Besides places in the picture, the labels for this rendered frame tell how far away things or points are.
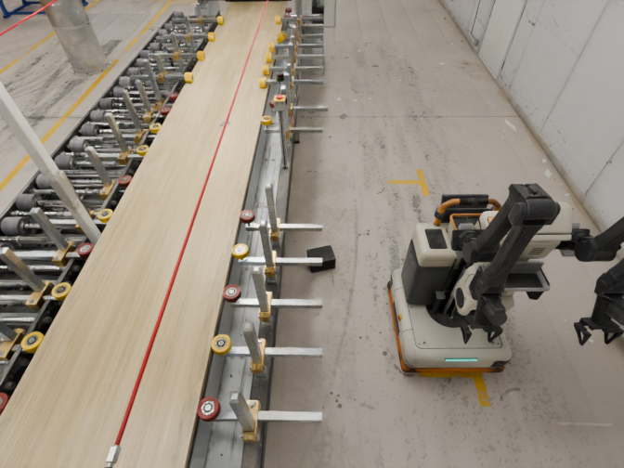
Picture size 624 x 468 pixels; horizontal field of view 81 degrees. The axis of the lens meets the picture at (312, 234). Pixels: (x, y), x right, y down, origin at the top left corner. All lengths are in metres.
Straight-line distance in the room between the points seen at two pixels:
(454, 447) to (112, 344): 1.85
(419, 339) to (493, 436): 0.66
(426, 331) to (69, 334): 1.85
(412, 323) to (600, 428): 1.18
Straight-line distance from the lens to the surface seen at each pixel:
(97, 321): 1.86
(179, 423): 1.53
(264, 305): 1.67
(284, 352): 1.61
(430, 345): 2.33
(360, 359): 2.52
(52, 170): 2.02
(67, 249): 2.29
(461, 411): 2.55
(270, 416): 1.55
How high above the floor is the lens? 2.30
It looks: 48 degrees down
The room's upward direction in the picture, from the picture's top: 1 degrees counter-clockwise
